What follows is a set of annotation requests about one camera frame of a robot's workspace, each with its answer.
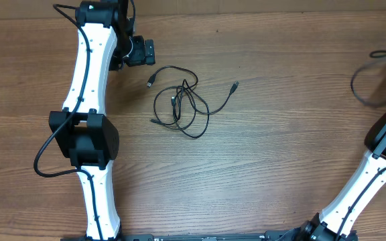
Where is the black USB cable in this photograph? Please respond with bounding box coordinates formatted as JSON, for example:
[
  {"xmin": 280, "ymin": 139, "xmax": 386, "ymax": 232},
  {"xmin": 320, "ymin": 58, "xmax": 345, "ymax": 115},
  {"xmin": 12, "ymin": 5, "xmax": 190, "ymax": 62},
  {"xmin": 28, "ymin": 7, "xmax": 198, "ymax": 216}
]
[
  {"xmin": 350, "ymin": 13, "xmax": 386, "ymax": 108},
  {"xmin": 145, "ymin": 65, "xmax": 239, "ymax": 139}
]

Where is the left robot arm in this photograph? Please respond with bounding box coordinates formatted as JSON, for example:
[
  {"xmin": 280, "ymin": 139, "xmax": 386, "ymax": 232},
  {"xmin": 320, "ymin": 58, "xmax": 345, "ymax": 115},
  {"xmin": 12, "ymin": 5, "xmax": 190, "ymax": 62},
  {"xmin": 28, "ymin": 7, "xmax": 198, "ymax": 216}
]
[{"xmin": 49, "ymin": 0, "xmax": 155, "ymax": 240}]

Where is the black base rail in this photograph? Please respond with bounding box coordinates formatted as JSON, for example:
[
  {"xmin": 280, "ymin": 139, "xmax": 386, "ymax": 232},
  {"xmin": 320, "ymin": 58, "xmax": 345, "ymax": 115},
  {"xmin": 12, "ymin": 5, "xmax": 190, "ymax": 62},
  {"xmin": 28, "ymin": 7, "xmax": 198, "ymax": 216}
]
[{"xmin": 60, "ymin": 230, "xmax": 311, "ymax": 241}]

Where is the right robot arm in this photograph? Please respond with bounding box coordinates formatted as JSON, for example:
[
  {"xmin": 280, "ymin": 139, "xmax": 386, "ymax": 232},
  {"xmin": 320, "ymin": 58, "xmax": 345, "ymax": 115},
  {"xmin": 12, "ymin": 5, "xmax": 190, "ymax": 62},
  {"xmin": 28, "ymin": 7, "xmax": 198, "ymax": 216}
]
[{"xmin": 279, "ymin": 50, "xmax": 386, "ymax": 241}]

